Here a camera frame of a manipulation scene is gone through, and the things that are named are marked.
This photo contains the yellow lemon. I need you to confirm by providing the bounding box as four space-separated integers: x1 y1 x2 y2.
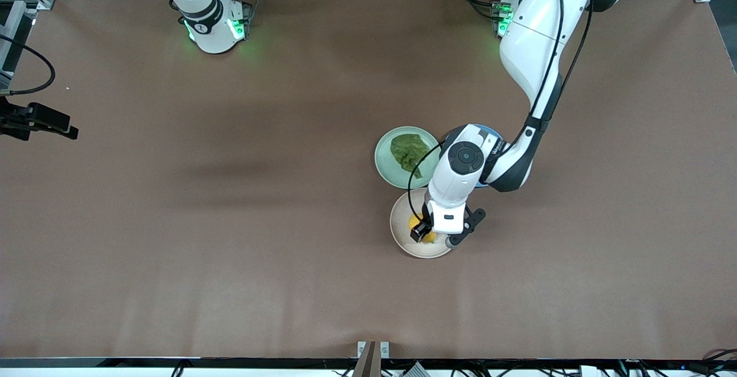
408 216 437 244

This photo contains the green lettuce leaf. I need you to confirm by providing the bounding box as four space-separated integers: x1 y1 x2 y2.
390 134 431 179

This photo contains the beige plate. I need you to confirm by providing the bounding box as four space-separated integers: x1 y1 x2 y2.
390 188 461 259

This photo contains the pale green plate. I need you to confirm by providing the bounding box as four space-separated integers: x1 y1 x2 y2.
375 126 443 189

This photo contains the blue plate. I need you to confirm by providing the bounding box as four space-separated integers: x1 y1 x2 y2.
445 124 511 188

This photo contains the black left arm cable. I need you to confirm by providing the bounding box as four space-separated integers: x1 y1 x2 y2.
407 0 594 223

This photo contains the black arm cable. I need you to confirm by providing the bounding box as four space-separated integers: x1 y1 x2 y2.
407 0 594 223
0 36 55 96

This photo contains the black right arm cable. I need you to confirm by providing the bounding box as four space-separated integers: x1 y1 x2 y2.
0 36 55 96

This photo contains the grey camera pole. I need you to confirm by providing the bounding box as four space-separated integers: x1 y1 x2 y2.
352 341 377 377

